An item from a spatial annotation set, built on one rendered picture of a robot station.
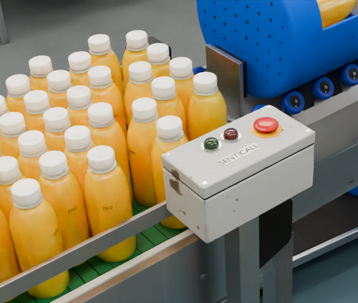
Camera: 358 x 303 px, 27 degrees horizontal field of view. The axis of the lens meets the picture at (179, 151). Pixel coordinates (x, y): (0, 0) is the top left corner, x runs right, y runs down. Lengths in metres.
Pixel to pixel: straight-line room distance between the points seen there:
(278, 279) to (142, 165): 0.57
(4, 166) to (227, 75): 0.49
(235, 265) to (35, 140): 0.36
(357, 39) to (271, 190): 0.43
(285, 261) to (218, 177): 0.69
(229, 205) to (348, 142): 0.54
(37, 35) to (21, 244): 2.94
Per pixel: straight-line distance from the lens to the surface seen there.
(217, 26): 1.45
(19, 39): 3.95
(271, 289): 1.71
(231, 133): 1.06
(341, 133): 1.50
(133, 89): 1.29
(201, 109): 1.24
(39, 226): 1.06
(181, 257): 1.20
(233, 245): 1.16
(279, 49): 1.32
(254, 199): 1.06
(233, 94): 1.40
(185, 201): 1.04
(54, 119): 1.18
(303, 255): 2.27
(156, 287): 1.21
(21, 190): 1.05
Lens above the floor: 1.71
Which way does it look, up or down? 36 degrees down
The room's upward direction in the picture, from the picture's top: 5 degrees counter-clockwise
